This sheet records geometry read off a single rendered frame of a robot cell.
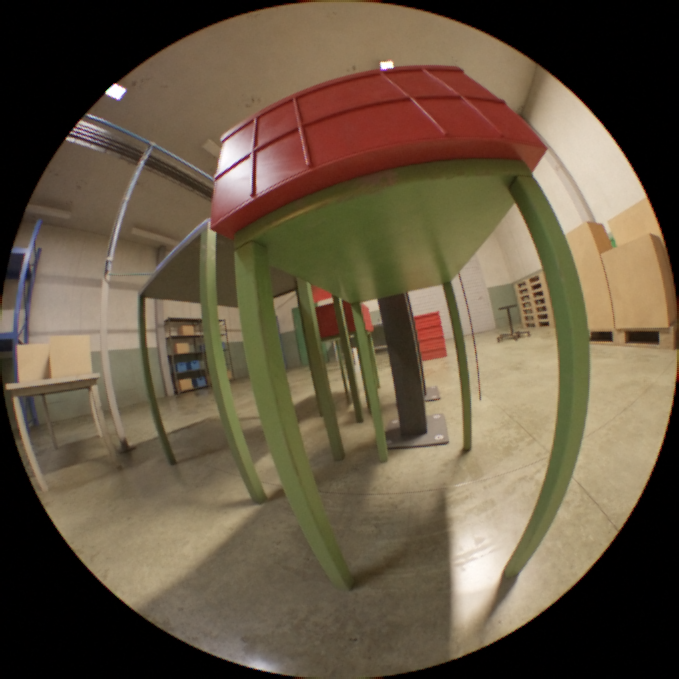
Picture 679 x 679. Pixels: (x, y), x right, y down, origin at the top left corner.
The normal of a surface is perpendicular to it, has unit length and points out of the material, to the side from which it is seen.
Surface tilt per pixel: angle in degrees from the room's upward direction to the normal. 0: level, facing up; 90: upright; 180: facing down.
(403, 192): 180
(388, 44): 180
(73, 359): 90
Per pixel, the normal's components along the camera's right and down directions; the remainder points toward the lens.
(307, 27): 0.19, 0.98
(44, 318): 0.93, -0.19
